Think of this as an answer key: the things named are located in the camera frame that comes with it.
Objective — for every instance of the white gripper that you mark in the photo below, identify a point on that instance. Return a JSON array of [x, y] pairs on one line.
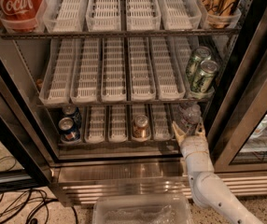
[[193, 144]]

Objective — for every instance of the clear water bottle front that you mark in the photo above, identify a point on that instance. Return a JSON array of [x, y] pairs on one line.
[[188, 116]]

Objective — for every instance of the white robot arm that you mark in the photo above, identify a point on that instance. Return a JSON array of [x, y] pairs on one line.
[[207, 188]]

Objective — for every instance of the glass fridge door right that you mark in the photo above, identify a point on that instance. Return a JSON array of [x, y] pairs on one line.
[[240, 101]]

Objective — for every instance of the glass fridge door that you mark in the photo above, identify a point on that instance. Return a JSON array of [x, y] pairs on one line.
[[19, 139], [240, 101]]

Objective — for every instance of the glass fridge door left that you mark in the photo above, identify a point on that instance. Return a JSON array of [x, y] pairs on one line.
[[19, 139]]

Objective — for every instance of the white tray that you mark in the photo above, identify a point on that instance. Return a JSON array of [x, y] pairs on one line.
[[117, 131], [161, 123], [180, 14], [168, 80], [139, 110], [57, 81], [143, 15], [95, 125], [113, 88], [63, 16], [103, 15], [141, 74], [85, 79]]

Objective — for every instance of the copper brown can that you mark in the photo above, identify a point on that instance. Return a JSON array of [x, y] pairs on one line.
[[140, 126]]

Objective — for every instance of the green can front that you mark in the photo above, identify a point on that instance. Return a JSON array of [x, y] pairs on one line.
[[204, 76]]

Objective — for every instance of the green can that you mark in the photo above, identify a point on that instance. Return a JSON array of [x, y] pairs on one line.
[[204, 76], [197, 56]]

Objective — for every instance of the white can behind door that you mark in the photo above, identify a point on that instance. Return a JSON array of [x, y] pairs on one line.
[[260, 128]]

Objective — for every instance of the clear tray middle right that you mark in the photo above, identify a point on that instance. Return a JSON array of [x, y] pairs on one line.
[[182, 47]]

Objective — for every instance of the clear tray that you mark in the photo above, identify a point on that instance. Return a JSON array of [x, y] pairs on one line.
[[21, 24], [222, 20], [182, 47]]

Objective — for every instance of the green can rear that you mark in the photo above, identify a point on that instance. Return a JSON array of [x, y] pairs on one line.
[[197, 56]]

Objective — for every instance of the clear plastic bin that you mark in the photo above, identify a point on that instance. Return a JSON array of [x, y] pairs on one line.
[[142, 209]]

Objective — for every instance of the blue can front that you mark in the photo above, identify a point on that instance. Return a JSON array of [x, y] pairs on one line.
[[69, 130]]

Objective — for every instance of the blue can rear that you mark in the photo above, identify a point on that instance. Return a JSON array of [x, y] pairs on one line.
[[73, 113]]

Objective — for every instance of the clear tray top right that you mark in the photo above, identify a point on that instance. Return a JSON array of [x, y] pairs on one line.
[[222, 20]]

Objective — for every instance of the gold patterned can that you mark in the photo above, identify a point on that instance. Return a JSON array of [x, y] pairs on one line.
[[220, 2]]

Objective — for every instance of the clear tray top left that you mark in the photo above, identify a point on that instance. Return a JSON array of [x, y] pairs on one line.
[[21, 24]]

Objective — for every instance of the middle wire shelf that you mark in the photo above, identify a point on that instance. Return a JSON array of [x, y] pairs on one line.
[[204, 100]]

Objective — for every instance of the wire shelf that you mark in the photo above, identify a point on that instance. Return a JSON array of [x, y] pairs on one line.
[[122, 34], [204, 100]]

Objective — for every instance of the top wire shelf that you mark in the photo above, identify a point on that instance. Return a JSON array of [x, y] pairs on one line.
[[122, 34]]

